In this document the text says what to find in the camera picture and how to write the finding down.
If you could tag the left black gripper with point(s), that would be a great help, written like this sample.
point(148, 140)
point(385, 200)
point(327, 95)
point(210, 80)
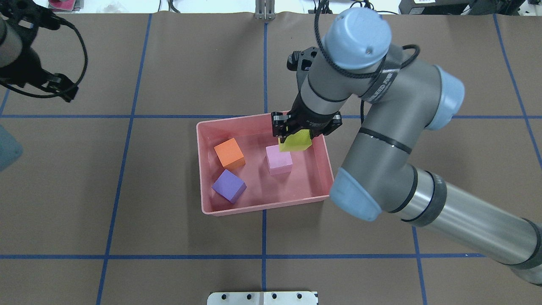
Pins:
point(26, 69)

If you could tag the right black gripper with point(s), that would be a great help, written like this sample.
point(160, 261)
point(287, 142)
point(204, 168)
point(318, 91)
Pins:
point(312, 120)

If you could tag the yellow foam block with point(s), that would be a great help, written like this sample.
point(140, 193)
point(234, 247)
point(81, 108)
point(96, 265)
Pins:
point(299, 141)

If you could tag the pink foam block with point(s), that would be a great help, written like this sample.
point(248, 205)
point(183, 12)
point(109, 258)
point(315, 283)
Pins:
point(279, 162)

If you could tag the orange foam block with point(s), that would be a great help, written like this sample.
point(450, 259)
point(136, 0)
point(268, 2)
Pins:
point(230, 154)

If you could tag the purple foam block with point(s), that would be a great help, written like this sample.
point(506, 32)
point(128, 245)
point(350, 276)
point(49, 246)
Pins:
point(229, 186)

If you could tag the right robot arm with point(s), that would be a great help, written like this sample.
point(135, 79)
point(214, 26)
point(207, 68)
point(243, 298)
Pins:
point(407, 95)

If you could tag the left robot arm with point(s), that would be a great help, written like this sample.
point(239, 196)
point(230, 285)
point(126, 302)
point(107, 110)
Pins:
point(21, 70)

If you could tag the pink plastic bin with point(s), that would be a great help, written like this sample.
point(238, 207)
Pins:
point(309, 181)

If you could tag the black box with label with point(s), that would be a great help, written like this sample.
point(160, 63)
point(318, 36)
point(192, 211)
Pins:
point(432, 7)

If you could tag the aluminium frame post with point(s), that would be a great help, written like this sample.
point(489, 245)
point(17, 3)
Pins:
point(265, 10)

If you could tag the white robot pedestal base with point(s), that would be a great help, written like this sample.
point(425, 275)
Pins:
point(264, 298)

